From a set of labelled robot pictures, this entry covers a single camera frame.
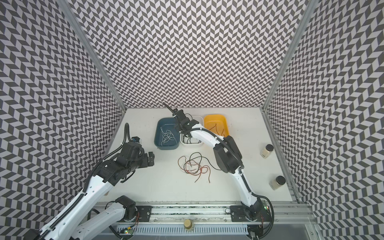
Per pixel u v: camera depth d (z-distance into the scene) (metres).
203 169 0.87
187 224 0.59
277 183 0.76
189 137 0.70
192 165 0.89
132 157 0.56
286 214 0.75
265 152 0.87
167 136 1.01
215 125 1.00
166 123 1.04
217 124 1.04
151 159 0.69
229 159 0.56
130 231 0.65
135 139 0.68
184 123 0.75
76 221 0.40
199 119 1.12
